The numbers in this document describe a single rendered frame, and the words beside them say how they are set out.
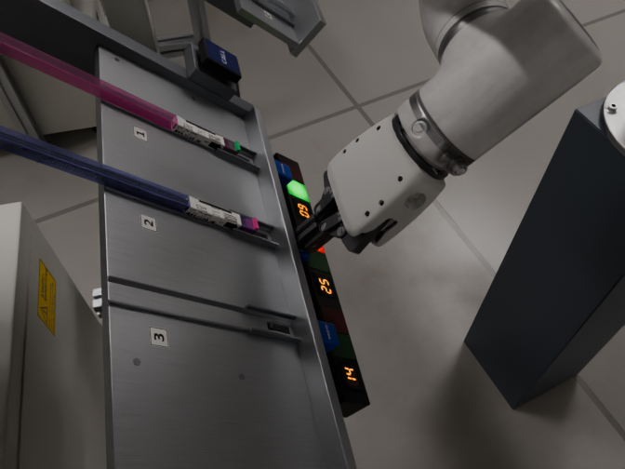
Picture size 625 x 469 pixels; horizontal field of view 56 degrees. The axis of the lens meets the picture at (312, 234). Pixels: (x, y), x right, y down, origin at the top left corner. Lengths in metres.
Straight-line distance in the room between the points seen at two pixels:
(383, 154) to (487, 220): 1.06
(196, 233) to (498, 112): 0.28
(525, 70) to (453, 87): 0.06
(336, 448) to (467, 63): 0.34
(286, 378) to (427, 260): 1.00
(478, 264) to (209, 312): 1.08
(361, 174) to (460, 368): 0.86
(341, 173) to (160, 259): 0.20
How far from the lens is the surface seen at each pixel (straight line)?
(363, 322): 1.38
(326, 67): 1.97
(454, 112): 0.52
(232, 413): 0.47
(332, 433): 0.52
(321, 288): 0.65
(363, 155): 0.58
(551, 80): 0.52
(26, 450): 0.74
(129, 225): 0.51
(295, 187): 0.74
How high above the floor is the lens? 1.23
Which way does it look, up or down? 54 degrees down
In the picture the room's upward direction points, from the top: straight up
